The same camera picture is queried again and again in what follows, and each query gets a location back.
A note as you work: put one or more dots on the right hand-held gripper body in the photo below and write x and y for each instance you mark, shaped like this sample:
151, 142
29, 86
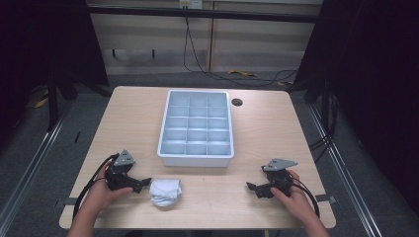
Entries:
280, 181

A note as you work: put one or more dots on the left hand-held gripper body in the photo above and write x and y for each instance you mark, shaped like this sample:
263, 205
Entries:
122, 171

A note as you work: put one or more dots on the white socks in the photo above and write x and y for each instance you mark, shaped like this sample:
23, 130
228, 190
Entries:
164, 192

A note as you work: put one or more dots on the white divided storage box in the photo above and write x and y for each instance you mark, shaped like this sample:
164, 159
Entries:
196, 161

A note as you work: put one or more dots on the person's right hand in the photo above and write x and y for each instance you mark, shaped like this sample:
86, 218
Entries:
296, 202

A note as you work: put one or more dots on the person's left hand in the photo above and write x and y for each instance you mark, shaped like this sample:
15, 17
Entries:
100, 196

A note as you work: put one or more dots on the grey tape strip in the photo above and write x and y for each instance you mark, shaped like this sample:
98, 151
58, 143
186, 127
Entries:
326, 198
70, 201

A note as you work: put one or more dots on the yellow floor tape scrap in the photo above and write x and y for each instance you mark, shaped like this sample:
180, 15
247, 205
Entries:
41, 102
242, 73
283, 83

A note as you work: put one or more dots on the black metal stand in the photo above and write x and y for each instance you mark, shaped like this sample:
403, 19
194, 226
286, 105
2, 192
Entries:
52, 98

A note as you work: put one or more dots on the black curtain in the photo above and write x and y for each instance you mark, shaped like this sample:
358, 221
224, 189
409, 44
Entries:
375, 82

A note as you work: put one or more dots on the metal floor rail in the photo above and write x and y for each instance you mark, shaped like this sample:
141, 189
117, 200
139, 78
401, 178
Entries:
346, 177
29, 164

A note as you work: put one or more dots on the white wall socket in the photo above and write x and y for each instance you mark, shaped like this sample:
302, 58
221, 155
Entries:
191, 3

